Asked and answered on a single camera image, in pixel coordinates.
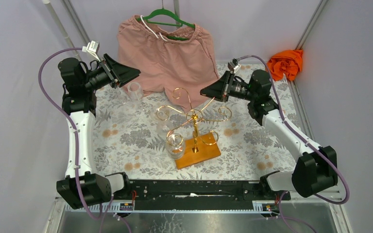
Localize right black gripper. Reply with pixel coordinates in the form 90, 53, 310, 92
201, 70, 256, 102

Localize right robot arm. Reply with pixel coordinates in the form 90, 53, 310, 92
200, 69, 338, 200

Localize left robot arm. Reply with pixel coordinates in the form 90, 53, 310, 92
56, 54, 141, 209

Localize wooden rack base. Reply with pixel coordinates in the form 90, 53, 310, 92
175, 131, 221, 169

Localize gold wine glass rack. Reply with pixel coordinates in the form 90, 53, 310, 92
159, 99, 232, 144

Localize pink shorts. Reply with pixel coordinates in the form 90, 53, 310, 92
117, 15, 220, 112

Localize orange cloth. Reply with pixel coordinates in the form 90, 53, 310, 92
267, 50, 304, 81

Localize green clothes hanger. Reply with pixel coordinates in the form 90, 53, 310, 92
135, 0, 196, 42

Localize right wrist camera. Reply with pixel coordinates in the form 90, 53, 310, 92
227, 59, 241, 74

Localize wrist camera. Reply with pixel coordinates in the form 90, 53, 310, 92
227, 59, 241, 74
81, 40, 101, 62

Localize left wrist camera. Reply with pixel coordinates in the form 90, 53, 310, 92
81, 40, 101, 62

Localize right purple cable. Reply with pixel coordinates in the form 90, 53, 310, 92
236, 54, 351, 233

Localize purple cable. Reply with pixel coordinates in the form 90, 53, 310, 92
236, 54, 351, 233
37, 47, 133, 233

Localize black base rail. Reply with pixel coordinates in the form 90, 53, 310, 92
114, 180, 291, 211

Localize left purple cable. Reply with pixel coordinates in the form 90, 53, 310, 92
37, 47, 133, 233

